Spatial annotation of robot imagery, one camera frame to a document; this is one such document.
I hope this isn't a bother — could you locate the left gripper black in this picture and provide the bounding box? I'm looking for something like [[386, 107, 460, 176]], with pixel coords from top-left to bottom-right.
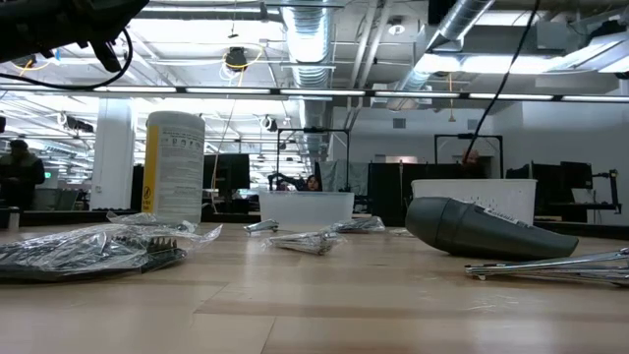
[[48, 0, 149, 74]]

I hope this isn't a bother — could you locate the small clear toiletry packet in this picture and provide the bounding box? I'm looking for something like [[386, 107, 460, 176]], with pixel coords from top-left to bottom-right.
[[106, 210, 199, 234]]

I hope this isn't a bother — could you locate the small silver toiletry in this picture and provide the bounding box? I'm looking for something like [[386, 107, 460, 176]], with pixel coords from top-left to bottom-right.
[[243, 218, 280, 235]]

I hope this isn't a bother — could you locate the toiletry clear crinkled bag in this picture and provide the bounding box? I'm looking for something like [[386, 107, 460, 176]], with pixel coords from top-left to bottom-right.
[[263, 230, 346, 257]]

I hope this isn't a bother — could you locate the dark toiletry packet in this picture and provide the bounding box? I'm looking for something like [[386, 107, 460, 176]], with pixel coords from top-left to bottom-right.
[[328, 215, 387, 235]]

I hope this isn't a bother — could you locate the long razor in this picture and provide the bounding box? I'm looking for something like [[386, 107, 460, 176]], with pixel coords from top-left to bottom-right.
[[463, 247, 629, 288]]

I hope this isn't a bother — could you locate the person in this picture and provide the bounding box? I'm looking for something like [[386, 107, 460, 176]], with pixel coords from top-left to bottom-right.
[[266, 172, 323, 193], [460, 148, 488, 180], [0, 139, 47, 211]]

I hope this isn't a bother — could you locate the white wipes canister yellow label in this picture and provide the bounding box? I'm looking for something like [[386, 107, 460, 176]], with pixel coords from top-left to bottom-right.
[[142, 110, 206, 225]]

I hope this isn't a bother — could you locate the black computer monitor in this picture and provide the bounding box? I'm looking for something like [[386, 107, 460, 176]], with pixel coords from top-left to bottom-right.
[[202, 153, 252, 192]]

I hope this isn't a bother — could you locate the black comb in clear wrap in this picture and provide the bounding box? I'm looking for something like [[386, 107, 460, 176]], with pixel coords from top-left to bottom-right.
[[0, 223, 223, 284]]

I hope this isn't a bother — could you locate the long ceiling light strip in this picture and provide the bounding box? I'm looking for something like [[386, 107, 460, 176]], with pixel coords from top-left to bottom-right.
[[0, 84, 629, 103]]

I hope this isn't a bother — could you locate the clear plastic bin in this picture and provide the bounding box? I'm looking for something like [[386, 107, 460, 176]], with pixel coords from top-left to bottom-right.
[[257, 190, 356, 233]]

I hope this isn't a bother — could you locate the grey hanging cloth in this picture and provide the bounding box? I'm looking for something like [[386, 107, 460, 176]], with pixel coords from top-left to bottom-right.
[[317, 159, 371, 197]]

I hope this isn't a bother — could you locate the white perforated plastic basket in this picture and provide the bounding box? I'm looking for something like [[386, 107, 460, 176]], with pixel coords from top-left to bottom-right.
[[411, 178, 539, 226]]

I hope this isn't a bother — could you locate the black wide monitor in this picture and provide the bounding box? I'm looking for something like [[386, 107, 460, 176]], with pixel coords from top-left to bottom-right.
[[505, 160, 595, 204]]

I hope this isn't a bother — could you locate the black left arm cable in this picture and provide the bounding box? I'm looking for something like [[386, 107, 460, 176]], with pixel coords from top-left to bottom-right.
[[0, 27, 135, 92]]

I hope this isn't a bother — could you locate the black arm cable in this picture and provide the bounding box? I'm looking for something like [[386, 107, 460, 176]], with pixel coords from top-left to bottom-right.
[[0, 27, 135, 92], [463, 0, 543, 163]]

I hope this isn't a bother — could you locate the black ceiling reel yellow cable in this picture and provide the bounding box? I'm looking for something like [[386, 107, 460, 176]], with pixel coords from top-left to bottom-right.
[[9, 54, 55, 78], [218, 45, 266, 83]]

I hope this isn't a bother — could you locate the silver ribbed ceiling duct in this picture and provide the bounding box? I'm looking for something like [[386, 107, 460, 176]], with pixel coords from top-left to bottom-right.
[[280, 0, 336, 90]]

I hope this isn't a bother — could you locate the black metal frame stand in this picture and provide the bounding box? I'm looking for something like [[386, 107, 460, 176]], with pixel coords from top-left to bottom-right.
[[275, 128, 352, 193], [433, 133, 505, 180]]

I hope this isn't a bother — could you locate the silver slanted ceiling duct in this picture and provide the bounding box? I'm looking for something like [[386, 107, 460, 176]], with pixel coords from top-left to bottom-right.
[[387, 0, 496, 110]]

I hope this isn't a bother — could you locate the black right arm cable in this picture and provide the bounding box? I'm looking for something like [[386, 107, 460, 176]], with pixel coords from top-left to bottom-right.
[[463, 0, 543, 163]]

